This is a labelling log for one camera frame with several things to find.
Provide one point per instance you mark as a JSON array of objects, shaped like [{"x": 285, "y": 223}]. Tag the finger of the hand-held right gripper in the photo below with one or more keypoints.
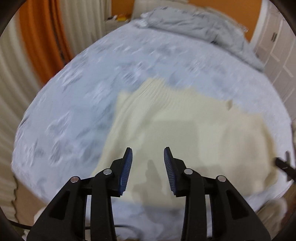
[{"x": 285, "y": 164}]

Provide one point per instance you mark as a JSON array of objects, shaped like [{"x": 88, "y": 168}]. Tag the orange curtain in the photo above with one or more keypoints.
[{"x": 44, "y": 34}]

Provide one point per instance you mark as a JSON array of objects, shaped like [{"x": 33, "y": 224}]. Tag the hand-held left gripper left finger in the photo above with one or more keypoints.
[{"x": 126, "y": 172}]

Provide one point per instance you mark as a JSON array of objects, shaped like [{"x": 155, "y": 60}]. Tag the white pleated curtain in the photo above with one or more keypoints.
[{"x": 13, "y": 97}]

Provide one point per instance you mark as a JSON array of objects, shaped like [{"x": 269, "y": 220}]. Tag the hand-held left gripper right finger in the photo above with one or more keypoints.
[{"x": 170, "y": 172}]

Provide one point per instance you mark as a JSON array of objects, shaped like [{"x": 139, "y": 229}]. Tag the white wardrobe doors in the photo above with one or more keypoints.
[{"x": 277, "y": 46}]

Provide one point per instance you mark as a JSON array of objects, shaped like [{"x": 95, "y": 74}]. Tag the grey crumpled duvet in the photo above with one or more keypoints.
[{"x": 196, "y": 25}]

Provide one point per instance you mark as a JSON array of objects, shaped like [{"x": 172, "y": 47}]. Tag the light blue patterned bed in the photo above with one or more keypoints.
[{"x": 92, "y": 97}]

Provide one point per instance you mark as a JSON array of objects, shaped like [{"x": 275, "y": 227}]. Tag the cream knit garment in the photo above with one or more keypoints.
[{"x": 185, "y": 129}]

